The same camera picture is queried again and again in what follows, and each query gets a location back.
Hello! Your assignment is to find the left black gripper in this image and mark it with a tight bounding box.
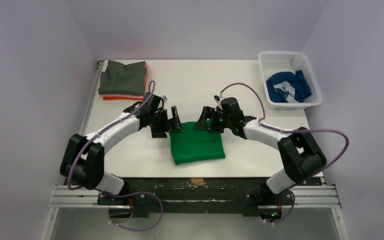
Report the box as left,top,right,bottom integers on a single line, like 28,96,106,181
149,106,183,138

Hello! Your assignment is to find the green t shirt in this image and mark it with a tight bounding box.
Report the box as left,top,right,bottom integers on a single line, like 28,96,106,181
169,121,226,166

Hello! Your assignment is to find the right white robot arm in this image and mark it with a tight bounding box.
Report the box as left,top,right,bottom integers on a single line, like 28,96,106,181
193,97,327,204

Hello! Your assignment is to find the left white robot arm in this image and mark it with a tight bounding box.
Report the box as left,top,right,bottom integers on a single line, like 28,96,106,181
59,92,184,205

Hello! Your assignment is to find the brown tape piece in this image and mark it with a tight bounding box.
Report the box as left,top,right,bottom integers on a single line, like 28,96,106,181
190,177,205,186

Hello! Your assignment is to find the folded pink t shirt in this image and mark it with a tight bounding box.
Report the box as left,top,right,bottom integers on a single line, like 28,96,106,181
102,62,150,100

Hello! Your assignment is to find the folded orange t shirt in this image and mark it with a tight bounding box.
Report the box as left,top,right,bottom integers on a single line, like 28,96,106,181
100,73,148,101

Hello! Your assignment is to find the white plastic basket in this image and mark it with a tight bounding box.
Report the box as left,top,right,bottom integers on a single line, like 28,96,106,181
258,51,322,110

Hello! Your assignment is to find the blue white t shirt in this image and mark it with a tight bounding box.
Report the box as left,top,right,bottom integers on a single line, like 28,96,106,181
266,70,312,104

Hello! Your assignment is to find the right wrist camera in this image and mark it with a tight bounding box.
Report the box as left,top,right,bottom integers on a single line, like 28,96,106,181
213,94,225,109

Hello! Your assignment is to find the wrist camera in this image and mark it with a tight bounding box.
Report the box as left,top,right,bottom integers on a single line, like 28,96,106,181
213,94,225,109
161,95,168,103

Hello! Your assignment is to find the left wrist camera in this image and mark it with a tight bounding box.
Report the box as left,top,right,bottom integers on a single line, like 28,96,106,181
161,95,168,103

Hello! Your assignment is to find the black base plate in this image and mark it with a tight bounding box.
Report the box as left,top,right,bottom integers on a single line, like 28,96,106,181
63,177,324,220

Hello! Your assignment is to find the aluminium rail frame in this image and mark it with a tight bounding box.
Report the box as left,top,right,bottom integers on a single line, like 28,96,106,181
42,59,350,240

